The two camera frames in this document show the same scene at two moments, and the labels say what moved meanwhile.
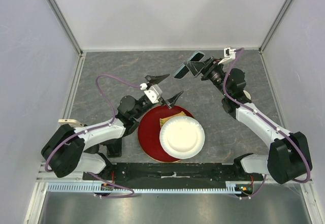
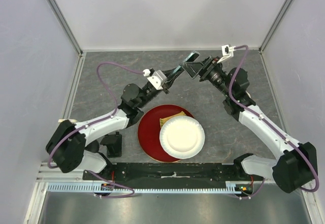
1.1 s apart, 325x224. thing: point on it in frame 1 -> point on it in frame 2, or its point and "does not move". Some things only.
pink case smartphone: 73,122 does not move
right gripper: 195,67 does not move
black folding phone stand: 114,148 does not move
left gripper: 156,80 -> 164,89
